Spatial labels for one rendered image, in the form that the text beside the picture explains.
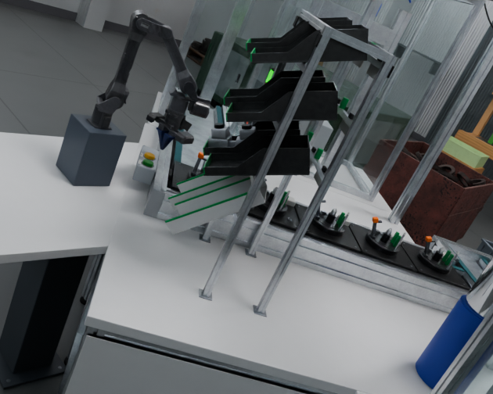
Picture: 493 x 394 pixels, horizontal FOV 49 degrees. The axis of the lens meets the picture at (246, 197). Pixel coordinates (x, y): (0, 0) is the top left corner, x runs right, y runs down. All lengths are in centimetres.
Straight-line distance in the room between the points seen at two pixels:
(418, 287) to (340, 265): 32
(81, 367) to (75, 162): 71
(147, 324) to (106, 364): 15
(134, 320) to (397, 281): 109
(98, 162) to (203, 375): 81
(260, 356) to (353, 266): 69
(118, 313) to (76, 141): 69
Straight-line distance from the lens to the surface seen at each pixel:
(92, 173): 190
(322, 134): 308
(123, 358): 144
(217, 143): 164
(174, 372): 146
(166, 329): 141
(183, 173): 200
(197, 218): 150
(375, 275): 209
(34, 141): 214
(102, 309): 140
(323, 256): 199
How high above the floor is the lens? 172
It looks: 22 degrees down
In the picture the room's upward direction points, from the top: 25 degrees clockwise
